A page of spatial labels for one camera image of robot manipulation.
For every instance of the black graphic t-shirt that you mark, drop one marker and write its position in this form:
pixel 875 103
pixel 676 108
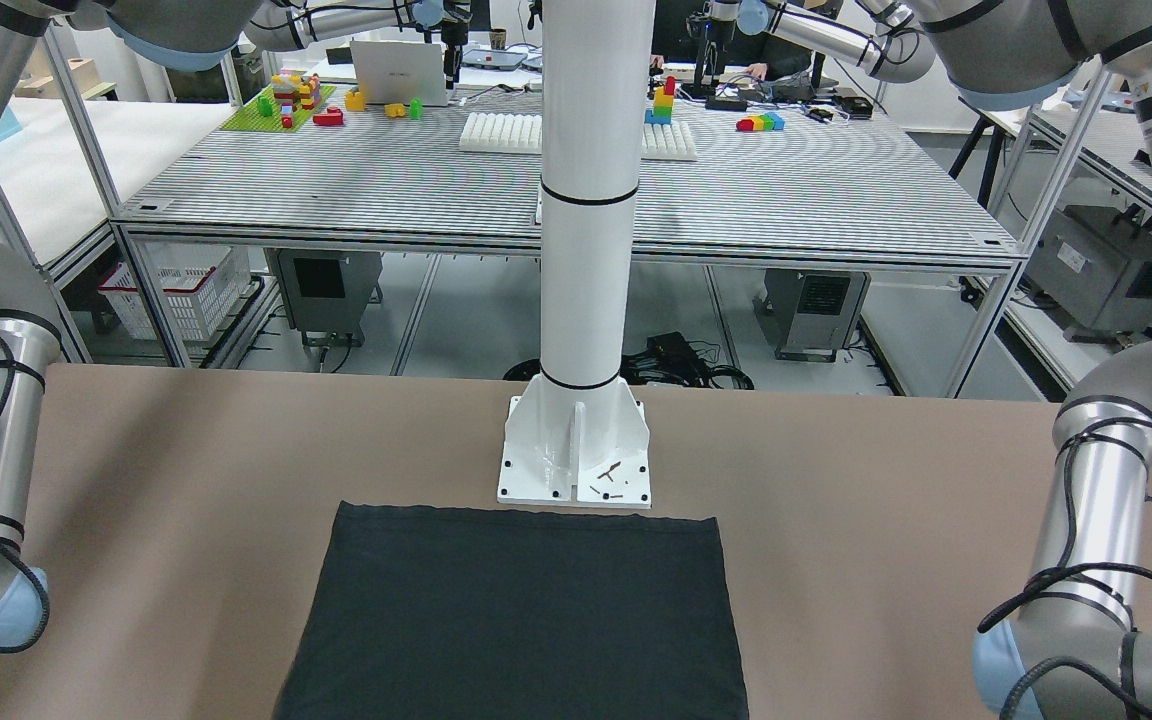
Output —
pixel 427 613

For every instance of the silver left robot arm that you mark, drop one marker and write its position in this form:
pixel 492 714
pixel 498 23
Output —
pixel 1076 641

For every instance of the grey control box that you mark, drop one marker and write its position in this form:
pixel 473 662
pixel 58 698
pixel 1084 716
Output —
pixel 325 292
pixel 814 311

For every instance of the white ridged tray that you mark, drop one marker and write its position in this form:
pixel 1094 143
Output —
pixel 508 133

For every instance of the stacked coloured blocks tower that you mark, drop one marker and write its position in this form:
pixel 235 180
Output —
pixel 660 111

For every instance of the striped metal workbench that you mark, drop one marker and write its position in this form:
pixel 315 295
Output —
pixel 856 195

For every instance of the rainbow block row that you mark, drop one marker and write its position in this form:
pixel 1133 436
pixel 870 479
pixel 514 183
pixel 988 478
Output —
pixel 760 123

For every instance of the white laptop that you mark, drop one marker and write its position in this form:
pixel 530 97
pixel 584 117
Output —
pixel 400 71

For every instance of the white plastic basket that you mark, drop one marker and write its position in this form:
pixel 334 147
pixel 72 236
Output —
pixel 200 282

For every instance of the green lego baseplate with bricks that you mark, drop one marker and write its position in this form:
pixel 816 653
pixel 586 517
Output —
pixel 284 106

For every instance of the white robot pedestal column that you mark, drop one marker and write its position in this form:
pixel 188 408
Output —
pixel 577 436

